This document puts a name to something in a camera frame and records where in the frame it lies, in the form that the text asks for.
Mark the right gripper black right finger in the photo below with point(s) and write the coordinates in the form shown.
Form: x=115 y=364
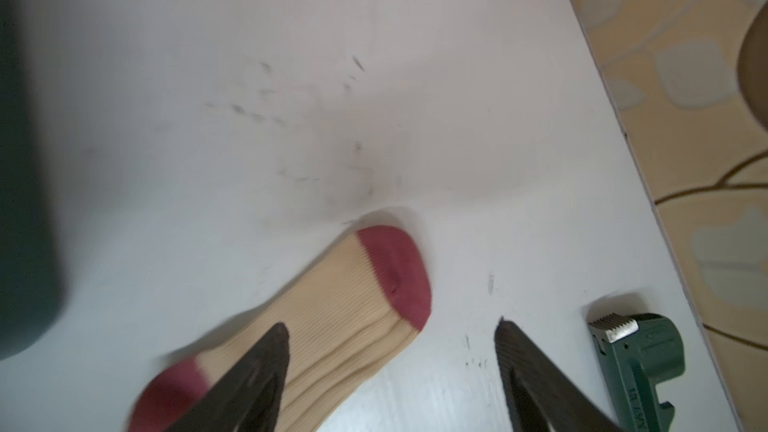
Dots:
x=539 y=396

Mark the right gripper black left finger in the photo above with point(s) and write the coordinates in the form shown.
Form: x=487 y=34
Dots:
x=248 y=397

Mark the beige sock maroon purple stripes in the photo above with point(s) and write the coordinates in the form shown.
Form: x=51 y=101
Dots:
x=363 y=303

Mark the green plastic divided tray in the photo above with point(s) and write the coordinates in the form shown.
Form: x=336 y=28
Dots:
x=31 y=282

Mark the green pipe wrench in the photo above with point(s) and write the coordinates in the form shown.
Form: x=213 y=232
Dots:
x=636 y=353

